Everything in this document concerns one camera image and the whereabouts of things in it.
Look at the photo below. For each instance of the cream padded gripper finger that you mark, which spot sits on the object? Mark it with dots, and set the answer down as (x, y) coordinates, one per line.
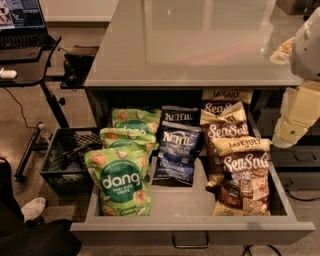
(287, 134)

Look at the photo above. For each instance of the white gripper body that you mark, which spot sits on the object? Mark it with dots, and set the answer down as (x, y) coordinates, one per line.
(307, 53)

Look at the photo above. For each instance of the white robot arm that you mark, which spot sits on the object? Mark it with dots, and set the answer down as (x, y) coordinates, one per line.
(302, 52)

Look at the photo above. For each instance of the middle brown Sea Salt bag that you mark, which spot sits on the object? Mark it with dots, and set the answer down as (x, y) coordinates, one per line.
(230, 123)

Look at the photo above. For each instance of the brown sea salt bag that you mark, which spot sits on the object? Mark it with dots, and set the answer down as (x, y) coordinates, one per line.
(245, 163)
(216, 101)
(230, 123)

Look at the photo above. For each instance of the front brown Sea Salt bag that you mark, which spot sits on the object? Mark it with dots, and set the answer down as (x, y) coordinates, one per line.
(245, 163)

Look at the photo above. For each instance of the rear brown Sea Salt bag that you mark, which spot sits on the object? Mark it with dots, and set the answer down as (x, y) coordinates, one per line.
(216, 101)

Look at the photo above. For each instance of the rear blue Kettle chip bag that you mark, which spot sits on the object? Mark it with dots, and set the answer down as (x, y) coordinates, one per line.
(181, 115)

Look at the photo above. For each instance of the blue kettle chip bag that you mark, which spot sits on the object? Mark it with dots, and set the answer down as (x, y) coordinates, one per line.
(181, 115)
(176, 154)

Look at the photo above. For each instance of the front blue Kettle chip bag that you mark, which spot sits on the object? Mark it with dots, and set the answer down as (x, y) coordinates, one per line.
(176, 154)

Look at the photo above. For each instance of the grey open drawer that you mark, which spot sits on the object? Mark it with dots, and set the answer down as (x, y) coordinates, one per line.
(182, 209)

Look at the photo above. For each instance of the rear green Dang chip bag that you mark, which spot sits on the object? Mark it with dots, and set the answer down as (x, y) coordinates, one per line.
(146, 121)

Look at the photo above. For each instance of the green dang chip bag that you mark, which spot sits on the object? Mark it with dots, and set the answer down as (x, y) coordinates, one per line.
(146, 121)
(119, 137)
(120, 174)

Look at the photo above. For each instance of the grey counter cabinet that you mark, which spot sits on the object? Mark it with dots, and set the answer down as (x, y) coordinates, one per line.
(194, 43)

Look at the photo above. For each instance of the front green Dang chip bag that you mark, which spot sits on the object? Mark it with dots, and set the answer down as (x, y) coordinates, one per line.
(120, 174)

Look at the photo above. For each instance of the middle green Dang chip bag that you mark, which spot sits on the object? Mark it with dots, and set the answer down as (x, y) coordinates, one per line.
(119, 137)

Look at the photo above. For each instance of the black device on floor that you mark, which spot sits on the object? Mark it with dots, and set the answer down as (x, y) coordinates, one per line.
(77, 64)

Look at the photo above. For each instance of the black plastic crate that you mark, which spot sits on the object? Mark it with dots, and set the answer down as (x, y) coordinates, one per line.
(64, 167)

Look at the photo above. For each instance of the person's dark trouser leg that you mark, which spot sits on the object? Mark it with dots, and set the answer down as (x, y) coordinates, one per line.
(31, 238)

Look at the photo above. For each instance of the black side desk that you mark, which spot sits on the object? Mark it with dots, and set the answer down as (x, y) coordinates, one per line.
(33, 74)

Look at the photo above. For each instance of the white shoe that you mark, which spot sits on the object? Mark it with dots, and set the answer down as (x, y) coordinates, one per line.
(33, 209)

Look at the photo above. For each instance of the black laptop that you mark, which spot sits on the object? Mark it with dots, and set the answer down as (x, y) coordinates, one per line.
(22, 31)

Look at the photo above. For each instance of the white computer mouse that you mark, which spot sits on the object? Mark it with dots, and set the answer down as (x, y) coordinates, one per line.
(8, 74)

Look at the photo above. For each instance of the black drawer handle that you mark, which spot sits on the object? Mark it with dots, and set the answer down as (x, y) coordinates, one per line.
(190, 240)

